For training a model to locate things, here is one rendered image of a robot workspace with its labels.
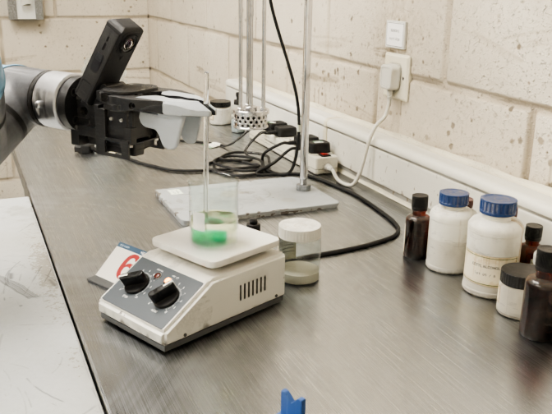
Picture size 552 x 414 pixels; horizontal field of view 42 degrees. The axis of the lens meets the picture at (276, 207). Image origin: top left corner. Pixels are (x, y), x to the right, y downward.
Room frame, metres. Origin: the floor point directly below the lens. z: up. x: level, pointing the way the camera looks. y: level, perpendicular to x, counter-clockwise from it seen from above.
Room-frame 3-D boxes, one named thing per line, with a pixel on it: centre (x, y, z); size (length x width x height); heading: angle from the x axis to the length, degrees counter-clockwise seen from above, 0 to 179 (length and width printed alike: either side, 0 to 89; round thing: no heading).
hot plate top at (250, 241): (0.86, 0.08, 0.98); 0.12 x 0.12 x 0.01; 47
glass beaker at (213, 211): (0.85, 0.08, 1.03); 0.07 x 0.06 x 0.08; 9
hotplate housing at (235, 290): (0.84, 0.09, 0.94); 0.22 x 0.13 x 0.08; 137
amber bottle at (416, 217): (1.04, -0.21, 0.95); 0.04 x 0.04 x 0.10
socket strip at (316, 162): (1.69, -0.03, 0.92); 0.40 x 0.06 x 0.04; 23
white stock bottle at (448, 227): (0.99, -0.25, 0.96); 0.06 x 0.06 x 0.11
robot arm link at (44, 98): (0.95, 0.28, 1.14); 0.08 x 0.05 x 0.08; 150
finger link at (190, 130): (0.87, 0.11, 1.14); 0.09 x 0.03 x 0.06; 61
